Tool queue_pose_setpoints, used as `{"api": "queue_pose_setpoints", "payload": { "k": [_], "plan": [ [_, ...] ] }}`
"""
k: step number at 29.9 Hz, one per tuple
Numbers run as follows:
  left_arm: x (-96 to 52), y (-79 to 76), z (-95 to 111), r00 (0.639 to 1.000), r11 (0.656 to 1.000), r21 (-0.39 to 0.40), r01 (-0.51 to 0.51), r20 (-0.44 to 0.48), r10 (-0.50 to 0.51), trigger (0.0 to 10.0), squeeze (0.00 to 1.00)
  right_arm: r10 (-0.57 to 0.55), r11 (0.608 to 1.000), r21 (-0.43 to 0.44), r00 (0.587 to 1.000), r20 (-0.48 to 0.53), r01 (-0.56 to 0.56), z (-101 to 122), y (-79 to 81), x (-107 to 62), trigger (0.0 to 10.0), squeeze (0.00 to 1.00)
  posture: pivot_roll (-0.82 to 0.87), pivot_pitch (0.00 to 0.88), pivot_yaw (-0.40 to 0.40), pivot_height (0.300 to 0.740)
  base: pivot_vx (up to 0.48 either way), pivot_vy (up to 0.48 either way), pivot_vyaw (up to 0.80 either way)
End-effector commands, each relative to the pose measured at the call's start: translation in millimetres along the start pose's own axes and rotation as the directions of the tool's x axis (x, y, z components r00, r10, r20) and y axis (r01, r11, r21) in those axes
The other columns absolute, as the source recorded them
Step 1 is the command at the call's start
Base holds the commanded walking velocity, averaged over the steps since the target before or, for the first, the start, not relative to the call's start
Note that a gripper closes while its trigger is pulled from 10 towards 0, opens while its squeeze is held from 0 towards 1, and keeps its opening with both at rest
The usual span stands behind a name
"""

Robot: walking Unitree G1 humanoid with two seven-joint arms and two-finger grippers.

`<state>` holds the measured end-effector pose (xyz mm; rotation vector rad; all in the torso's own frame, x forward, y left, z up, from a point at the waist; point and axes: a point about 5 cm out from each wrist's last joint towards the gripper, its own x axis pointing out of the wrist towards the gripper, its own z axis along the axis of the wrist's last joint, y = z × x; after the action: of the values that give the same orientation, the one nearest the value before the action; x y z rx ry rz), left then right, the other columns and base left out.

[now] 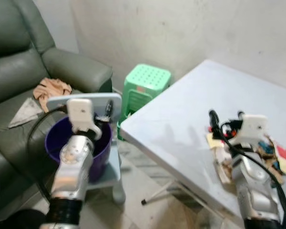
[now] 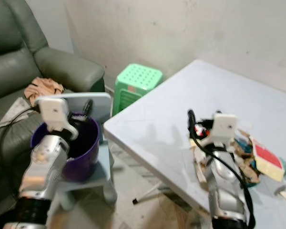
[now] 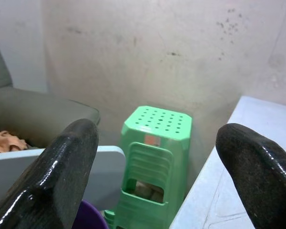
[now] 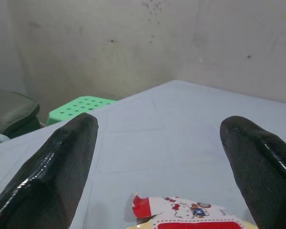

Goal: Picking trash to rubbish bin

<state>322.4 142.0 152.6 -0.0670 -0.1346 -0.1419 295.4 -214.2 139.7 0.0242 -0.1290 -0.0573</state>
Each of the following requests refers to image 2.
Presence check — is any purple plastic rubbish bin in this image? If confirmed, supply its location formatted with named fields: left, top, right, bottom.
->
left=31, top=113, right=100, bottom=183

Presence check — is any white folding table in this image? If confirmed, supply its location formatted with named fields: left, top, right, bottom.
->
left=103, top=59, right=286, bottom=229

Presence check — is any torn brown cardboard scrap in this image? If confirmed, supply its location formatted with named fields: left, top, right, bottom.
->
left=190, top=137, right=211, bottom=185

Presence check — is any blue crumpled wrapper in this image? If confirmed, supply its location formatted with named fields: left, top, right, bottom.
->
left=233, top=135, right=254, bottom=159

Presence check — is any crumpled peach cloth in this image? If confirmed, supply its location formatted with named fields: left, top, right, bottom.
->
left=24, top=77, right=65, bottom=106

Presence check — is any light blue plastic stool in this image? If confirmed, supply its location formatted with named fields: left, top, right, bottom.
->
left=35, top=93, right=118, bottom=211

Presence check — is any green plastic stool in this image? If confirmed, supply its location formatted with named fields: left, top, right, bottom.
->
left=112, top=63, right=163, bottom=117

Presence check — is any grey folded cloth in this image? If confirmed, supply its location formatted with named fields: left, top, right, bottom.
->
left=0, top=98, right=34, bottom=128

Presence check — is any red and yellow packet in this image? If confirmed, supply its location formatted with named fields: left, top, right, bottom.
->
left=250, top=137, right=285, bottom=182

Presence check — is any green leather sofa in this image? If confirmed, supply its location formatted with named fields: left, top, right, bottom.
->
left=0, top=0, right=106, bottom=216

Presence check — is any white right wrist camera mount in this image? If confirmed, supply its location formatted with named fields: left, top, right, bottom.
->
left=209, top=113, right=239, bottom=146

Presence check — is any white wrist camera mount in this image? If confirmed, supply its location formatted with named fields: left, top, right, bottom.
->
left=209, top=113, right=239, bottom=146
left=41, top=98, right=80, bottom=142

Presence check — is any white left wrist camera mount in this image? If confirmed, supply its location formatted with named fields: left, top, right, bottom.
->
left=41, top=98, right=80, bottom=142

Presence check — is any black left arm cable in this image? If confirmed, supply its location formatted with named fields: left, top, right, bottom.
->
left=0, top=105, right=41, bottom=192

